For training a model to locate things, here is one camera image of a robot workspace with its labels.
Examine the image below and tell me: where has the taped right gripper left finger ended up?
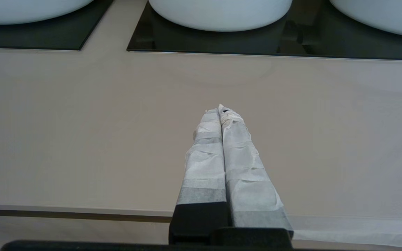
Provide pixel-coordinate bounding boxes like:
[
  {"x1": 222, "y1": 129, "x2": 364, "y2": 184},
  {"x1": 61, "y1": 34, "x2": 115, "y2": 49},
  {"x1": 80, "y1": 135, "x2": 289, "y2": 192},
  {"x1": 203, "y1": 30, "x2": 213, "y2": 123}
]
[{"x1": 169, "y1": 109, "x2": 229, "y2": 245}]

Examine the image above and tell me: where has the white pot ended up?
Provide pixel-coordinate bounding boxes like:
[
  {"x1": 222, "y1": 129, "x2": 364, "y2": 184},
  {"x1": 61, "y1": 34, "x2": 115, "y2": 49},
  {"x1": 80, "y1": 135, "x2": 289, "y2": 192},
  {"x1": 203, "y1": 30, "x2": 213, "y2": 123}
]
[
  {"x1": 0, "y1": 0, "x2": 95, "y2": 25},
  {"x1": 148, "y1": 0, "x2": 293, "y2": 32},
  {"x1": 329, "y1": 0, "x2": 402, "y2": 39}
]

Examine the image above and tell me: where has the black glass cooktop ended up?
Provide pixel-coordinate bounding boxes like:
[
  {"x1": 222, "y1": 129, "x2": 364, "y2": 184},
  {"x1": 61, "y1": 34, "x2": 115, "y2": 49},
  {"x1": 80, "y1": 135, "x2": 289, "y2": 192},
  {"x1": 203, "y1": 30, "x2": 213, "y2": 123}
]
[
  {"x1": 127, "y1": 0, "x2": 402, "y2": 61},
  {"x1": 0, "y1": 0, "x2": 114, "y2": 51}
]

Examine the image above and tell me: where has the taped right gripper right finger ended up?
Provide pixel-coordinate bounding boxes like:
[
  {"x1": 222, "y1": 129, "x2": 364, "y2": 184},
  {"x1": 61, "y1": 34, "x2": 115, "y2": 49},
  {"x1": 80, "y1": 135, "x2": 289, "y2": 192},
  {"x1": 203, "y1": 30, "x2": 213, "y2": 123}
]
[{"x1": 218, "y1": 104, "x2": 294, "y2": 249}]

